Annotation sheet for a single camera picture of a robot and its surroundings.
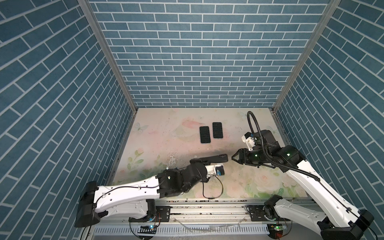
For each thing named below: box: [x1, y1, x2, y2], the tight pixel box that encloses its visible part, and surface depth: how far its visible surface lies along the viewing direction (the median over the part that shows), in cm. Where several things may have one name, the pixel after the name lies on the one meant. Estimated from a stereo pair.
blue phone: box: [212, 122, 223, 139], surface depth 110 cm
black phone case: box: [198, 153, 229, 163], surface depth 72 cm
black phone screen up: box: [199, 126, 211, 144], surface depth 110 cm
